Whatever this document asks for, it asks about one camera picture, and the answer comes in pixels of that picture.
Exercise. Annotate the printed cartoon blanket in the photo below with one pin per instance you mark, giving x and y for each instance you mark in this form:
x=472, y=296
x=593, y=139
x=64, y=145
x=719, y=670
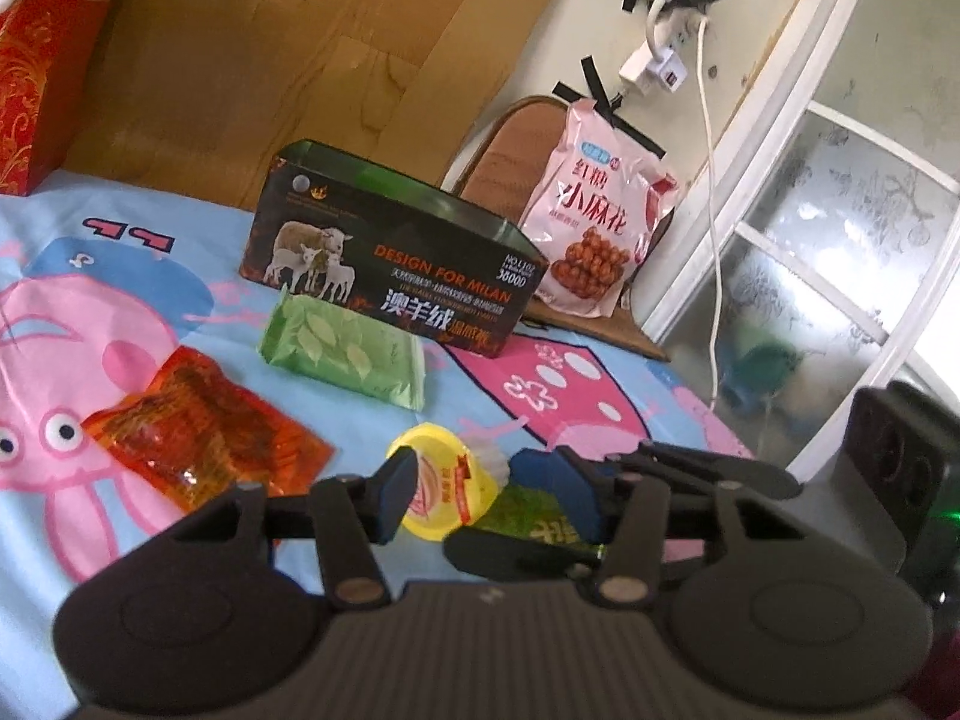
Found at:
x=75, y=255

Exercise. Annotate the red translucent snack packet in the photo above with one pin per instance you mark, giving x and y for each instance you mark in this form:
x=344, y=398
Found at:
x=202, y=427

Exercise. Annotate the green printed snack packet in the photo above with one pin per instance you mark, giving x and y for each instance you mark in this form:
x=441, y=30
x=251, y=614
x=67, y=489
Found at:
x=540, y=517

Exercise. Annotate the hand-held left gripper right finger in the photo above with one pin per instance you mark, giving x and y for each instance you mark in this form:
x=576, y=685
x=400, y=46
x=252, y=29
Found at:
x=555, y=484

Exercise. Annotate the wooden headboard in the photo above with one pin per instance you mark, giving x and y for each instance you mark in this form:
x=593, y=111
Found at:
x=262, y=52

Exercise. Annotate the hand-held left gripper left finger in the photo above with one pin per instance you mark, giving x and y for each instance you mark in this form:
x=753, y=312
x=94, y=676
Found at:
x=397, y=495

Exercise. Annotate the chair with brown cushion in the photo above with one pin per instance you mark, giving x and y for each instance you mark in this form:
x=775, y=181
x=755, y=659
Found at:
x=502, y=150

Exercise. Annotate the large pink snack bag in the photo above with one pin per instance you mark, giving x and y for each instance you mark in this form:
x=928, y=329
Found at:
x=592, y=217

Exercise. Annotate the light green leaf-print packet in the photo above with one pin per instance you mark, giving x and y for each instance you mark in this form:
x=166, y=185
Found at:
x=337, y=349

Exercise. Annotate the black tape cross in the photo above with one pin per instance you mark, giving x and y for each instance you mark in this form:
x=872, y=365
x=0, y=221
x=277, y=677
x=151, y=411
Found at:
x=600, y=101

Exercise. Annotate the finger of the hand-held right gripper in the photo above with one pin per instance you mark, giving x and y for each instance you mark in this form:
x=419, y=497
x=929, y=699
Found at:
x=712, y=469
x=510, y=555

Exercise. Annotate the white plug adapter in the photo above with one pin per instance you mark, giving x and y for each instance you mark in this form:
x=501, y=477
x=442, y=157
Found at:
x=652, y=71

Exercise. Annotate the white framed glass door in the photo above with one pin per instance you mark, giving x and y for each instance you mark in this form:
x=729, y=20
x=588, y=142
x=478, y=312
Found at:
x=757, y=165

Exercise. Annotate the white jelly cup yellow lid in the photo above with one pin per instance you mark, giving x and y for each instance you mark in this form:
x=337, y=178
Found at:
x=450, y=487

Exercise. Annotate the black box with sheep print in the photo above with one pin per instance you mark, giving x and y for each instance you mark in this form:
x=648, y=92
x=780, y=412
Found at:
x=375, y=270

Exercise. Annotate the red gift bag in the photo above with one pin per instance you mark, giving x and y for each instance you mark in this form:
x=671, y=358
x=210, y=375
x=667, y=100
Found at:
x=45, y=75

